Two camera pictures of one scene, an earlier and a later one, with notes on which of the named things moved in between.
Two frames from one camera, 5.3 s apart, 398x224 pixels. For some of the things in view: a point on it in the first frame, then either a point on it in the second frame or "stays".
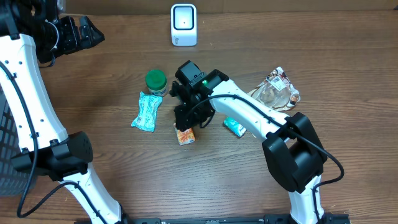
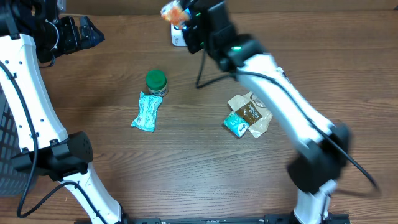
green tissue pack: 235,126 stays
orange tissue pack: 186,137 -> 173,12
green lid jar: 156,80 stays
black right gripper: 183,111 -> 193,37
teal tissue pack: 148,105 stays
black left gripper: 74,35 stays
